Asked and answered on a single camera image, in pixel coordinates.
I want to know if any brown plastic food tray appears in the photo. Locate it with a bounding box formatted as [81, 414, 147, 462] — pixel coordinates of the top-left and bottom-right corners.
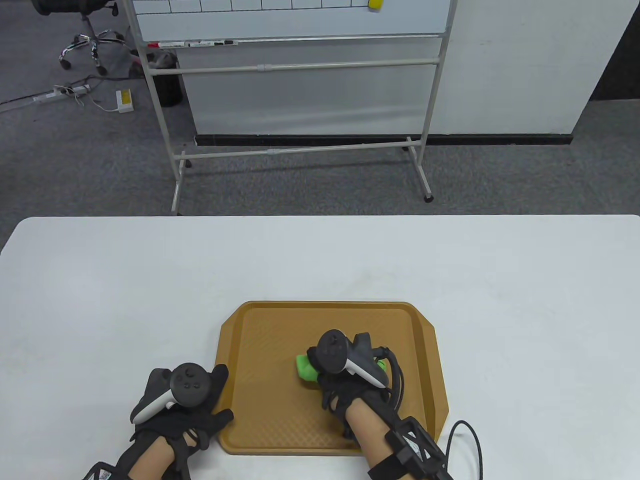
[215, 300, 450, 456]

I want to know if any green square towel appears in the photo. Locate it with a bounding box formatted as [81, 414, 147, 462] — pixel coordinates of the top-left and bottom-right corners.
[294, 353, 389, 391]

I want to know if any person's left hand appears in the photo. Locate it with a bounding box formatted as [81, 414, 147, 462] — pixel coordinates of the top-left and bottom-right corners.
[130, 364, 235, 452]

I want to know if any black waste bin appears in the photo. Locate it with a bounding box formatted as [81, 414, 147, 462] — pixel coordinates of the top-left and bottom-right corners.
[152, 52, 184, 108]

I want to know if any grey white left hand controller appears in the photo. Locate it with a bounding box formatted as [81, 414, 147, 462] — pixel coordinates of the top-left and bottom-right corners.
[130, 362, 215, 425]

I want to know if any person's right hand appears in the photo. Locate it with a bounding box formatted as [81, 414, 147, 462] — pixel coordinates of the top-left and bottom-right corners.
[305, 345, 401, 441]

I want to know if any black office chair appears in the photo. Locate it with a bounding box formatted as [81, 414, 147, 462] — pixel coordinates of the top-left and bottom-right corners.
[31, 0, 129, 77]

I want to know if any whiteboard on wheeled stand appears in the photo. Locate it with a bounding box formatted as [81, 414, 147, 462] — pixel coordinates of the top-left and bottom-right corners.
[122, 0, 459, 216]

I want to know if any grey white hand controller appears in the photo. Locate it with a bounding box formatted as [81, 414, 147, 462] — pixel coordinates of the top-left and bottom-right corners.
[317, 328, 391, 390]
[130, 362, 215, 425]

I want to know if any grey white right hand controller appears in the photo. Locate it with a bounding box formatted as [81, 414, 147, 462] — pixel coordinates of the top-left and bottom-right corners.
[317, 328, 391, 390]

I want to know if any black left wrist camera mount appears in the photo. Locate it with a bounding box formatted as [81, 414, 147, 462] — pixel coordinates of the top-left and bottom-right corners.
[81, 445, 193, 480]

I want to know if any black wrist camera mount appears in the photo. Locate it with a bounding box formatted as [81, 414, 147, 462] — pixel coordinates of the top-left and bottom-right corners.
[81, 445, 193, 480]
[367, 415, 456, 480]

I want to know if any person's left forearm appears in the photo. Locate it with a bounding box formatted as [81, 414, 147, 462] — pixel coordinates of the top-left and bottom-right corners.
[125, 432, 198, 480]

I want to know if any black cable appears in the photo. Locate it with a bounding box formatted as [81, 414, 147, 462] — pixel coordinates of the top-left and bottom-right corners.
[379, 347, 484, 480]

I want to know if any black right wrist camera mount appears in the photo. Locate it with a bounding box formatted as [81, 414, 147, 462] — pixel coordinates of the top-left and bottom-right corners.
[367, 415, 456, 480]

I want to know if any white power strip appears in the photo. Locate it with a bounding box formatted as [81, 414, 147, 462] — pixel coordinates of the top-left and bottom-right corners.
[33, 83, 91, 104]

